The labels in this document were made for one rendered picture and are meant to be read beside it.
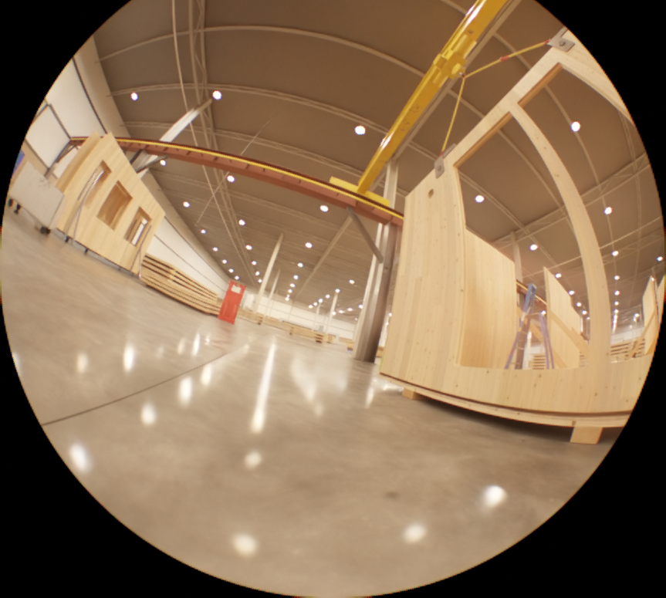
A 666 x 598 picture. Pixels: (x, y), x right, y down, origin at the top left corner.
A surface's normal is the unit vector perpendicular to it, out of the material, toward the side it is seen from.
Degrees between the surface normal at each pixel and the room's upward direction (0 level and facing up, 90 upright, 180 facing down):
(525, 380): 90
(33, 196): 90
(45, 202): 90
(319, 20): 180
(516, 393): 90
